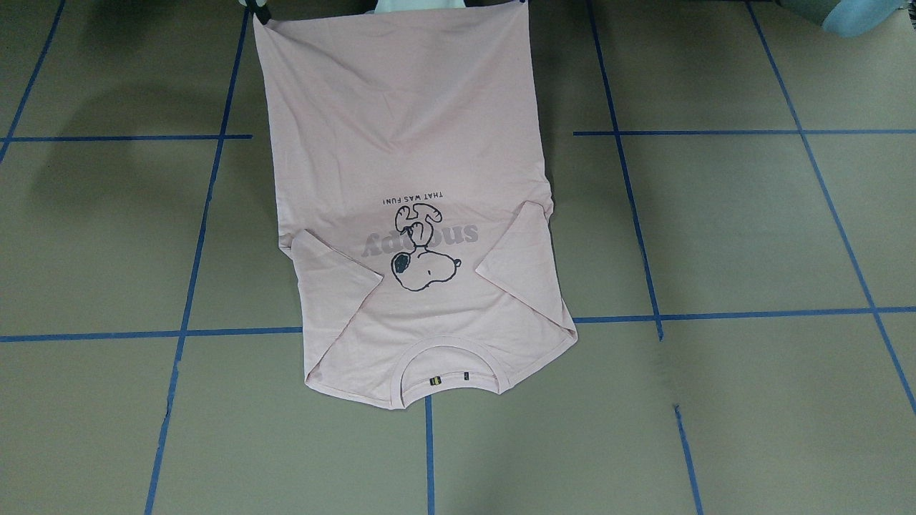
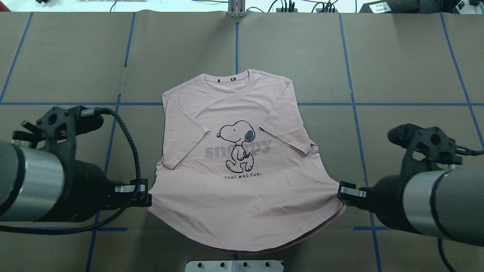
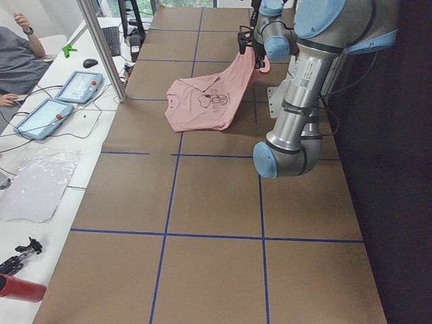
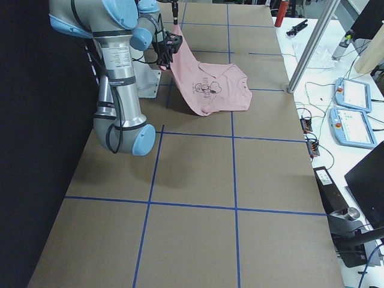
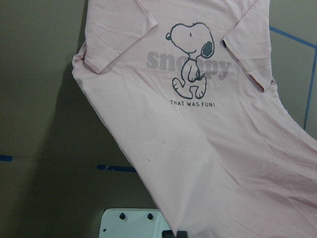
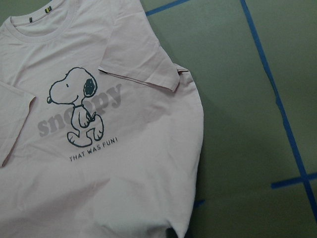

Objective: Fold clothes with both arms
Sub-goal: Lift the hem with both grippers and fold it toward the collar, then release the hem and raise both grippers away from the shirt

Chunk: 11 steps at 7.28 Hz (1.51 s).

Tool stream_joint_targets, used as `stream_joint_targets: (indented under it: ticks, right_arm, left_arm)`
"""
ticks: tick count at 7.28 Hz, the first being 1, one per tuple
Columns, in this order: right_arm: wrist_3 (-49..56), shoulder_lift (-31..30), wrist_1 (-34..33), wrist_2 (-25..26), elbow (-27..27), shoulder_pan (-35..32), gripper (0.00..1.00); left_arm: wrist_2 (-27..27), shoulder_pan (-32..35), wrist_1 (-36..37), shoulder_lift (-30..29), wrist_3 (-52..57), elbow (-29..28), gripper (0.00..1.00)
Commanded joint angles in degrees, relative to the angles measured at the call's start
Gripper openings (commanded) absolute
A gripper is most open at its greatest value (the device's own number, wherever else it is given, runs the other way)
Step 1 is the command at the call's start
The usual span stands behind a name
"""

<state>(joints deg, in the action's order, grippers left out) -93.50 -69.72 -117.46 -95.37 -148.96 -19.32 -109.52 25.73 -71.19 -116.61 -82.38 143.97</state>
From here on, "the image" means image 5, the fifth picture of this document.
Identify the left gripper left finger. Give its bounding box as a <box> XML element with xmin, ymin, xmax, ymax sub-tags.
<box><xmin>162</xmin><ymin>230</ymin><xmax>172</xmax><ymax>238</ymax></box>

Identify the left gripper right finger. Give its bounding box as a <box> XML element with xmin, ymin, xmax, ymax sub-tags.
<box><xmin>175</xmin><ymin>231</ymin><xmax>187</xmax><ymax>238</ymax></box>

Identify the pink Snoopy t-shirt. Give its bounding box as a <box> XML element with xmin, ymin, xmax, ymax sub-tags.
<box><xmin>72</xmin><ymin>0</ymin><xmax>317</xmax><ymax>238</ymax></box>

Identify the blue tape line lengthwise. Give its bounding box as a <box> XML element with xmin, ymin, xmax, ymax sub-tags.
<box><xmin>304</xmin><ymin>44</ymin><xmax>317</xmax><ymax>130</ymax></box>

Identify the blue tape line crosswise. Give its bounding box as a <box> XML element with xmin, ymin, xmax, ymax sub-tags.
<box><xmin>269</xmin><ymin>26</ymin><xmax>317</xmax><ymax>49</ymax></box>

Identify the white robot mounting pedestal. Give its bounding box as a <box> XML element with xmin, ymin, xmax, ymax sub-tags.
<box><xmin>99</xmin><ymin>208</ymin><xmax>171</xmax><ymax>238</ymax></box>

